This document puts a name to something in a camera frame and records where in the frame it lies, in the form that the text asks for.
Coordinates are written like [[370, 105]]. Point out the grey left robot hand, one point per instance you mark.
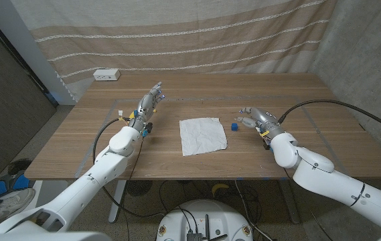
[[146, 105]]

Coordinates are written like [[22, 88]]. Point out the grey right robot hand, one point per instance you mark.
[[265, 120]]

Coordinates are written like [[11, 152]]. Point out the small blue block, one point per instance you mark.
[[234, 126]]

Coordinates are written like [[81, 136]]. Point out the white cloth napkin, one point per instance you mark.
[[202, 135]]

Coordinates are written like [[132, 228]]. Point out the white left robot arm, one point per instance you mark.
[[110, 164]]

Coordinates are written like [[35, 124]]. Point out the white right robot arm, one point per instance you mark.
[[327, 180]]

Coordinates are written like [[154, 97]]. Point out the white plug connector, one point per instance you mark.
[[120, 113]]

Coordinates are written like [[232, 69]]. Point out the white power strip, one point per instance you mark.
[[106, 74]]

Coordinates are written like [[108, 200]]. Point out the beige striped fabric backdrop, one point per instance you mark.
[[176, 40]]

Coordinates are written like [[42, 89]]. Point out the yellow curved floor object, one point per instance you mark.
[[218, 187]]

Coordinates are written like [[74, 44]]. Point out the round black vent disc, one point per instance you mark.
[[139, 187]]

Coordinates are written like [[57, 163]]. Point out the grey table leg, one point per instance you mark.
[[290, 204]]

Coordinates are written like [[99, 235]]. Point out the white table leg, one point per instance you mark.
[[116, 201]]

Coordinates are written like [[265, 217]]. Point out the white robot torso base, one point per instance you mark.
[[210, 214]]

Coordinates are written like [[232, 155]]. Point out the black antenna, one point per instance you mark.
[[207, 226]]

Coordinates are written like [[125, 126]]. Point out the white pillar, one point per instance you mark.
[[26, 43]]

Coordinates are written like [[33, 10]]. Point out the black electronics box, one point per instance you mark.
[[194, 237]]

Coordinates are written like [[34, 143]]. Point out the dark grey perforated panel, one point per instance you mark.
[[6, 110]]

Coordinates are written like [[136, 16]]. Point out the black round floor object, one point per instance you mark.
[[19, 165]]

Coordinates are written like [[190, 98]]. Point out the grey white sneaker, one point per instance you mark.
[[12, 205]]

